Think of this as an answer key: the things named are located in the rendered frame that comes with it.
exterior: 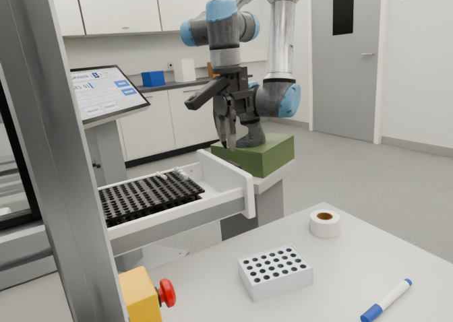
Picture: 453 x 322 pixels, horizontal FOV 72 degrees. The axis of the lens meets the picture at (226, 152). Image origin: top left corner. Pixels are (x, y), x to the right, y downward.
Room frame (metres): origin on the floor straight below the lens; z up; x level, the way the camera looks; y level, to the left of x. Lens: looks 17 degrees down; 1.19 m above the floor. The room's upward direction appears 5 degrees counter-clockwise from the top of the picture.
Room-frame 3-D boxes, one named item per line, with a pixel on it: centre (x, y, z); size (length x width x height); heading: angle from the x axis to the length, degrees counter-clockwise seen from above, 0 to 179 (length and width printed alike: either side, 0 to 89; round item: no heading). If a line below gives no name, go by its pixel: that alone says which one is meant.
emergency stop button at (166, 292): (0.37, 0.11, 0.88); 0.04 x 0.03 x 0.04; 27
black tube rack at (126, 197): (0.69, 0.20, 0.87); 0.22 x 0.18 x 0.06; 117
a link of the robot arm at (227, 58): (0.81, -0.02, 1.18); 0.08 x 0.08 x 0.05
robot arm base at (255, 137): (1.18, -0.08, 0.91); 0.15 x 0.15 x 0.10
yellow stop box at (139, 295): (0.35, 0.14, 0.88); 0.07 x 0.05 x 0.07; 27
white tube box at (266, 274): (0.52, -0.07, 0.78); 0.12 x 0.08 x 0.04; 106
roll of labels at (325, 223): (0.67, -0.22, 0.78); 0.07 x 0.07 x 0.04
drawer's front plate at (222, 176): (0.79, 0.02, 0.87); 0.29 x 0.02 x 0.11; 27
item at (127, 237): (0.69, 0.21, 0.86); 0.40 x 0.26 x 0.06; 117
